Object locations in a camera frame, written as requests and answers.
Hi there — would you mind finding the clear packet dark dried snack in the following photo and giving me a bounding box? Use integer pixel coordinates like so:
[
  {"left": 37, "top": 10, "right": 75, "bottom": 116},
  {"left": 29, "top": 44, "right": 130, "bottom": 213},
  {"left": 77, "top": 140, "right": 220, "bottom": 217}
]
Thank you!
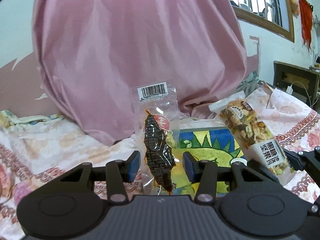
[{"left": 132, "top": 80, "right": 180, "bottom": 195}]

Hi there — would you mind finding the nut bar white wrapper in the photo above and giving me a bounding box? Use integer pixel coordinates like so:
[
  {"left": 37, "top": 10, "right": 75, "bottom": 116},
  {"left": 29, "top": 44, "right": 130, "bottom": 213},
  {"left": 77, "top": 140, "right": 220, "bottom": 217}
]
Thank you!
[{"left": 209, "top": 91, "right": 295, "bottom": 185}]

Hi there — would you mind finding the metal tray colourful liner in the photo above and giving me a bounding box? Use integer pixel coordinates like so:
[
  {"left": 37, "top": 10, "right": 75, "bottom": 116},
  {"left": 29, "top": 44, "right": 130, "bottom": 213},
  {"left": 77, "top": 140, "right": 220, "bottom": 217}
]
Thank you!
[{"left": 171, "top": 127, "right": 247, "bottom": 197}]

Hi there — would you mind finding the dark wooden desk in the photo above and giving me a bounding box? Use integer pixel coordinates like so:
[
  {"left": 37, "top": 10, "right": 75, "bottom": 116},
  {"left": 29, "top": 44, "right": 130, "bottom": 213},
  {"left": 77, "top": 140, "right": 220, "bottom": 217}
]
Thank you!
[{"left": 273, "top": 61, "right": 319, "bottom": 108}]

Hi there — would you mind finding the grey green folded cloth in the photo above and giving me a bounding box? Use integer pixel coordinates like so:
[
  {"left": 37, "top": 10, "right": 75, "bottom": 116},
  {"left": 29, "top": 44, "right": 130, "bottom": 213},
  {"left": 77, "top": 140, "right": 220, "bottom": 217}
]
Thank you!
[{"left": 236, "top": 70, "right": 261, "bottom": 96}]

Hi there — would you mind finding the pink satin curtain bundle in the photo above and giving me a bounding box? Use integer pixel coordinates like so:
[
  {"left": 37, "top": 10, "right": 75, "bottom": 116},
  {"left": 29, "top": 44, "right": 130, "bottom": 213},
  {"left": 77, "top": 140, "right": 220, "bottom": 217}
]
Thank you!
[{"left": 33, "top": 0, "right": 250, "bottom": 145}]

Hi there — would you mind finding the orange red hanging tassel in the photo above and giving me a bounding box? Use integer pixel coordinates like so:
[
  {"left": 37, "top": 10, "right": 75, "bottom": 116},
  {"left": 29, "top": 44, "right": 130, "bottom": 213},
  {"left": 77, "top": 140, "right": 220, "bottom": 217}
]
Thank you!
[{"left": 299, "top": 0, "right": 313, "bottom": 51}]

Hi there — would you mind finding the wooden framed window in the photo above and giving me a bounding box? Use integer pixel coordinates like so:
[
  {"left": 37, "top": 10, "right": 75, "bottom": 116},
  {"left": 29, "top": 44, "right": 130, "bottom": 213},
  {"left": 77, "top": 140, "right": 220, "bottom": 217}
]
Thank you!
[{"left": 229, "top": 0, "right": 295, "bottom": 42}]

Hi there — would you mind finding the white charger with cable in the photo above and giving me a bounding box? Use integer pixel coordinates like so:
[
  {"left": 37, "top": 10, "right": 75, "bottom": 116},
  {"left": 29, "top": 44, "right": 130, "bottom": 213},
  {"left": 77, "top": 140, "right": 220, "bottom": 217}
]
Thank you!
[{"left": 285, "top": 81, "right": 313, "bottom": 107}]

